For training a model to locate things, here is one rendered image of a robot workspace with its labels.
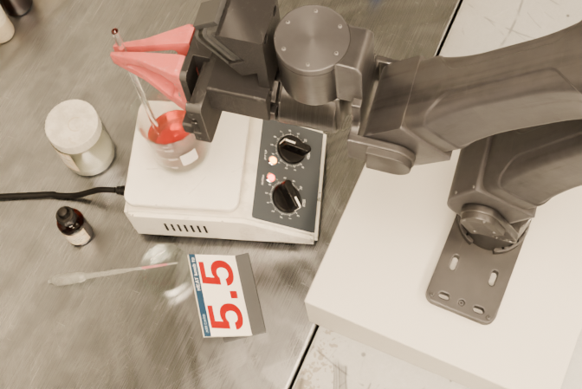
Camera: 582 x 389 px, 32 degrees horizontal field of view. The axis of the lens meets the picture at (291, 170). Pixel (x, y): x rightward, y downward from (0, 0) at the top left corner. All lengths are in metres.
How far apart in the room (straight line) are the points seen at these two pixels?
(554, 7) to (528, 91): 0.53
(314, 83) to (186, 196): 0.31
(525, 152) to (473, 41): 0.39
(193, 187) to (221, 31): 0.31
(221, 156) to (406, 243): 0.21
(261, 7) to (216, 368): 0.44
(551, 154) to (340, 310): 0.29
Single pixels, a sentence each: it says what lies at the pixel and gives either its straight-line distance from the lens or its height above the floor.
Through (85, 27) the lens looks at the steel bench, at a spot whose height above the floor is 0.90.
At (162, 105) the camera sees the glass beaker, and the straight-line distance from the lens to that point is 1.02.
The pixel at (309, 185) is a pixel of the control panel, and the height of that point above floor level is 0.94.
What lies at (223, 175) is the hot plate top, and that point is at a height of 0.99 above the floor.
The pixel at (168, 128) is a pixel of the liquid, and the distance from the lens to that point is 1.02.
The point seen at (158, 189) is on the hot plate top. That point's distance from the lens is 1.03.
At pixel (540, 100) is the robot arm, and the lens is 0.71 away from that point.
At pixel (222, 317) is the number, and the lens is 1.04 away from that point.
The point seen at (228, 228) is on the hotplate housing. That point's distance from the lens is 1.05.
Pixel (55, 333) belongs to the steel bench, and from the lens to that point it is 1.11.
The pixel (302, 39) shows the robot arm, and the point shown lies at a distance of 0.75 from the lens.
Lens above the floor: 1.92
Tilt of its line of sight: 66 degrees down
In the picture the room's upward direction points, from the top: 11 degrees counter-clockwise
